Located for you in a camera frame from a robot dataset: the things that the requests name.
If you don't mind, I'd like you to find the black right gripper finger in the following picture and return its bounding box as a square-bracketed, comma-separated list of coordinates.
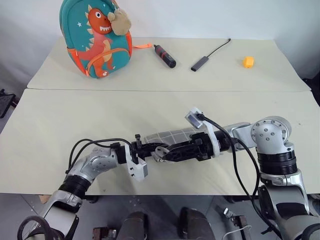
[167, 139, 200, 151]
[161, 147, 201, 164]

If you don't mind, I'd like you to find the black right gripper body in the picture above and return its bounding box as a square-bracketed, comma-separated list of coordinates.
[189, 132, 216, 162]

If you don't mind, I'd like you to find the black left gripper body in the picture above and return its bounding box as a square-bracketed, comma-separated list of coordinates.
[129, 134, 154, 165]

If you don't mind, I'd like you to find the grey plaid pouch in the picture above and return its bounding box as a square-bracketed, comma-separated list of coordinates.
[144, 126, 201, 151]

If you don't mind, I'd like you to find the dark rounded shape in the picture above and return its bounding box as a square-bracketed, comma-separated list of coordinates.
[177, 206, 216, 240]
[120, 211, 149, 240]

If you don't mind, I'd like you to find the black and red electric screwdriver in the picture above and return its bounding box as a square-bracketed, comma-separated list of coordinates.
[152, 44, 177, 69]

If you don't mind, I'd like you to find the small yellow block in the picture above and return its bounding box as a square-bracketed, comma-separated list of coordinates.
[241, 56, 255, 69]

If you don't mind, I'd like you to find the teal dinosaur backpack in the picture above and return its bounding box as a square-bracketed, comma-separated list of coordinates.
[59, 0, 154, 80]

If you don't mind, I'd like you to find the beige plush toy pendant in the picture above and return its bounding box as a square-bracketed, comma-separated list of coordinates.
[107, 8, 133, 36]

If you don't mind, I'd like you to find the black footed stand base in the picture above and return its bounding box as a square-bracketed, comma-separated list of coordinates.
[0, 88, 18, 119]

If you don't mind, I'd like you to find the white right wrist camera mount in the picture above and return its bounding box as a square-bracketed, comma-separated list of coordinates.
[184, 106, 222, 159]

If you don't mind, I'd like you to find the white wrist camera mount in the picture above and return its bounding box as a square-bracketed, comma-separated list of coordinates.
[124, 144, 149, 182]
[184, 106, 222, 159]

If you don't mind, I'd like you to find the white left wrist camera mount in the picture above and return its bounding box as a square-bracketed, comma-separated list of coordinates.
[124, 144, 149, 182]

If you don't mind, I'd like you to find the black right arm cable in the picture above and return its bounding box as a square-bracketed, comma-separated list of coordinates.
[196, 112, 281, 237]

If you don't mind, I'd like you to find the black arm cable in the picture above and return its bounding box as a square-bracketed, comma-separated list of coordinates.
[65, 138, 133, 175]
[196, 112, 281, 237]

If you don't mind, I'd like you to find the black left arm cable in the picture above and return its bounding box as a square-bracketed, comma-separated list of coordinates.
[65, 138, 133, 175]

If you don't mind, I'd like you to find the black USB hub with cable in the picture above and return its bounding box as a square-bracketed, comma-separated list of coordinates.
[191, 38, 232, 72]

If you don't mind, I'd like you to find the thin white cable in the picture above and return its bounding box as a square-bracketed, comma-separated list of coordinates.
[224, 225, 253, 240]

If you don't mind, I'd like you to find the dark metal bracket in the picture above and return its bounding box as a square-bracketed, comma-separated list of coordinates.
[92, 226, 119, 240]

